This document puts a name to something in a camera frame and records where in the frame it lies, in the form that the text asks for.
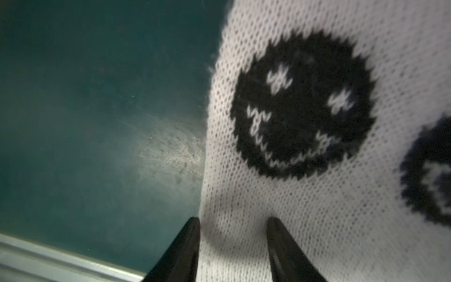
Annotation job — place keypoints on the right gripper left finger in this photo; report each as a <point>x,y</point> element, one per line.
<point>180,260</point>

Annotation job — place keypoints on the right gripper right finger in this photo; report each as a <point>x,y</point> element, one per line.
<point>288,262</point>

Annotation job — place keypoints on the white black smiley scarf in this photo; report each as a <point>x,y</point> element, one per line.
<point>333,118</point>

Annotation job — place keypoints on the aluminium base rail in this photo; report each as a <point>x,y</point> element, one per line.
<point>26,261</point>

